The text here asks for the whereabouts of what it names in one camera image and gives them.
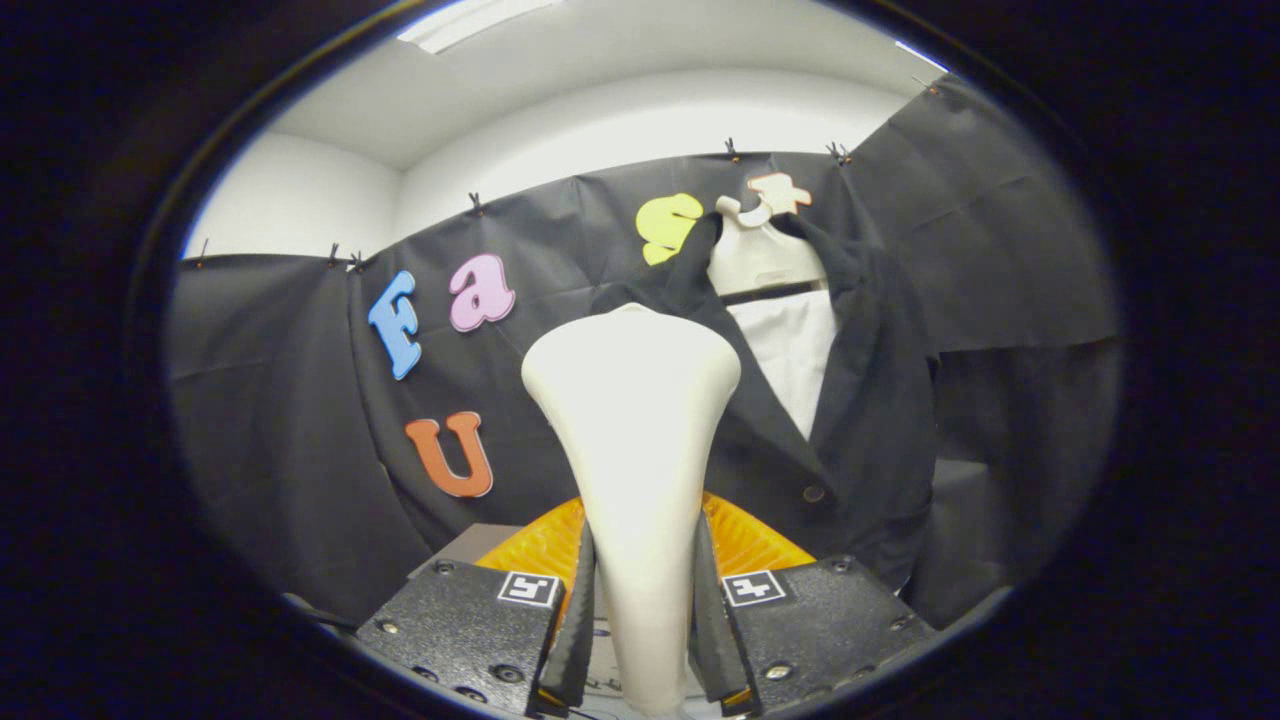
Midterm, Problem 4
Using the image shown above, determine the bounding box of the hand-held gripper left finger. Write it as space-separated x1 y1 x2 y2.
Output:
355 497 599 719

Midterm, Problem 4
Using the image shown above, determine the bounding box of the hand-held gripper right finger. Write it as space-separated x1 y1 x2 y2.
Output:
690 490 939 717

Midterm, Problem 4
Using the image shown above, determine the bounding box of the white garment steamer head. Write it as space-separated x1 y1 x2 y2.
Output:
520 303 743 717

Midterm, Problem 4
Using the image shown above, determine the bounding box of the black blazer jacket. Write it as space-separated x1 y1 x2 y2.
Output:
590 210 941 591

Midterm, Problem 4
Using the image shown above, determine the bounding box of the white shirt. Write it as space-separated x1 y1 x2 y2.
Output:
728 290 841 441

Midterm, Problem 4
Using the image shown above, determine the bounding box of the cream clothes hanger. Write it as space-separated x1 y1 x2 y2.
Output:
707 195 829 298

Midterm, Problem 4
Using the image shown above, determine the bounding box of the grey cabinet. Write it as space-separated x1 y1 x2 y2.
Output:
408 522 526 581

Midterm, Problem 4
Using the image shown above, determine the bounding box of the black backdrop cloth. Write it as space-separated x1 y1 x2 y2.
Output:
165 75 1121 631

